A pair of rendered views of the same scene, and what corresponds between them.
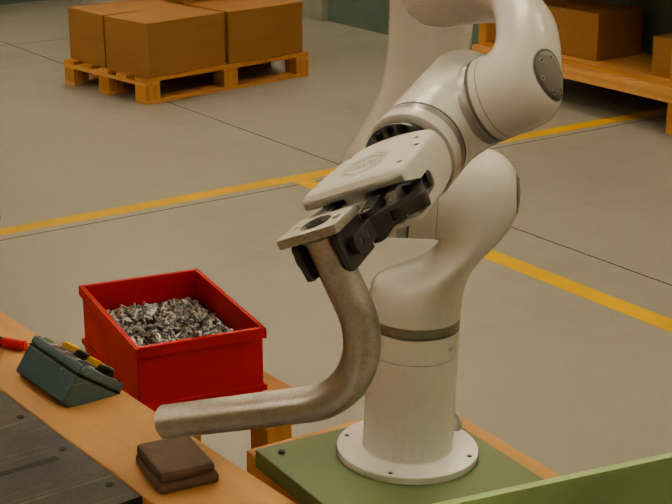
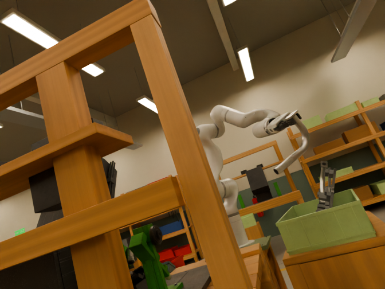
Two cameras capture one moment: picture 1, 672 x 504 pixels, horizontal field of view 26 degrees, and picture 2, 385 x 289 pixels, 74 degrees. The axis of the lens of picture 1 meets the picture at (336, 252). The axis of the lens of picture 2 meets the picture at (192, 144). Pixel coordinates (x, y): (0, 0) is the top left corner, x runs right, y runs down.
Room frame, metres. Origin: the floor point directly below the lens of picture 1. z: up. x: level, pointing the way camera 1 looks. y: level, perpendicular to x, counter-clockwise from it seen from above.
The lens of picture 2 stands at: (0.53, 1.07, 1.16)
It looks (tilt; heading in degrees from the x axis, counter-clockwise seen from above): 14 degrees up; 319
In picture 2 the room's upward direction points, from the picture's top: 19 degrees counter-clockwise
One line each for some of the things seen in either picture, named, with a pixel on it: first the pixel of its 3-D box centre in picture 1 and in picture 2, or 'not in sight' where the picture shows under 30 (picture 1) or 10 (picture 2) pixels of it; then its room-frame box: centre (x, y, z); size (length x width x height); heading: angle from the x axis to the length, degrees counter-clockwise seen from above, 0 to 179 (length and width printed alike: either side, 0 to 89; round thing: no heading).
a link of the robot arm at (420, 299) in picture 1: (443, 237); (227, 196); (1.77, -0.14, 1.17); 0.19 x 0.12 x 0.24; 88
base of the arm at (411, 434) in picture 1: (410, 388); (235, 231); (1.77, -0.10, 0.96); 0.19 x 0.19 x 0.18
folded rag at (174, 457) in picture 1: (176, 461); not in sight; (1.65, 0.20, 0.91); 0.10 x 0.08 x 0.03; 24
